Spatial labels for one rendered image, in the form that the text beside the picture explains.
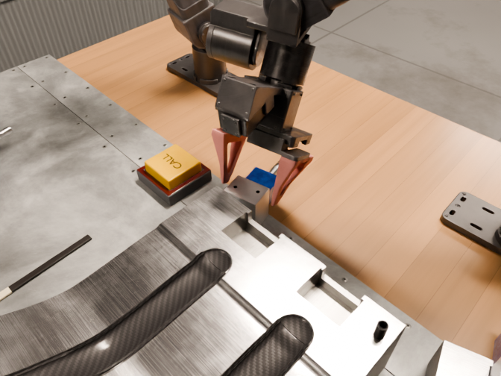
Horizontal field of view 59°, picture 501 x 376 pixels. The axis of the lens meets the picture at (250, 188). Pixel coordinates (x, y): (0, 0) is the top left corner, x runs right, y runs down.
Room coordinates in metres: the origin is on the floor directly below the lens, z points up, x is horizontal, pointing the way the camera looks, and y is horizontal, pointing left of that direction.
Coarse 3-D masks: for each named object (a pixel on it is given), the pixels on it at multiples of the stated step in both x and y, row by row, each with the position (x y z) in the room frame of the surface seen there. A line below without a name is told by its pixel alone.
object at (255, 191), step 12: (276, 168) 0.47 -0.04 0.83; (240, 180) 0.43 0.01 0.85; (252, 180) 0.44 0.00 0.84; (264, 180) 0.44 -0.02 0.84; (228, 192) 0.40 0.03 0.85; (240, 192) 0.40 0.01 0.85; (252, 192) 0.40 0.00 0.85; (264, 192) 0.40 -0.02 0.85; (252, 204) 0.38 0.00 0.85; (264, 204) 0.40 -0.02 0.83; (252, 216) 0.38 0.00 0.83; (264, 216) 0.40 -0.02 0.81
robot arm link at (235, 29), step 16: (224, 0) 0.53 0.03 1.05; (272, 0) 0.46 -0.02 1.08; (288, 0) 0.44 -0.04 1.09; (224, 16) 0.50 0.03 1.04; (240, 16) 0.50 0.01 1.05; (256, 16) 0.50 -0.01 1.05; (272, 16) 0.45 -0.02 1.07; (288, 16) 0.44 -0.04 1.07; (208, 32) 0.51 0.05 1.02; (224, 32) 0.50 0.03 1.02; (240, 32) 0.50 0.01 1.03; (272, 32) 0.46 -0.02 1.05; (288, 32) 0.44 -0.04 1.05; (304, 32) 0.47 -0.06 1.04; (208, 48) 0.50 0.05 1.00; (224, 48) 0.49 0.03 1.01; (240, 48) 0.49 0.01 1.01; (240, 64) 0.49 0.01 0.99
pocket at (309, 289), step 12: (312, 276) 0.25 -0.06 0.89; (324, 276) 0.26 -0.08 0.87; (300, 288) 0.24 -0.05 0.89; (312, 288) 0.25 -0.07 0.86; (324, 288) 0.25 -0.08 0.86; (336, 288) 0.24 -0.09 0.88; (312, 300) 0.24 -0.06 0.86; (324, 300) 0.24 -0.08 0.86; (336, 300) 0.24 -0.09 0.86; (348, 300) 0.23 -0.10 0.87; (324, 312) 0.22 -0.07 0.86; (336, 312) 0.22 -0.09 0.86; (348, 312) 0.22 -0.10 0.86; (336, 324) 0.21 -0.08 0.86
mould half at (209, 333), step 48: (144, 240) 0.30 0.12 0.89; (192, 240) 0.29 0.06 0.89; (288, 240) 0.29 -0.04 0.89; (96, 288) 0.24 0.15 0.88; (144, 288) 0.24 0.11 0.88; (240, 288) 0.24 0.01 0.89; (288, 288) 0.24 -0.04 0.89; (0, 336) 0.17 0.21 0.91; (48, 336) 0.18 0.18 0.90; (192, 336) 0.19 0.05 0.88; (240, 336) 0.19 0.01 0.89; (336, 336) 0.18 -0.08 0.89
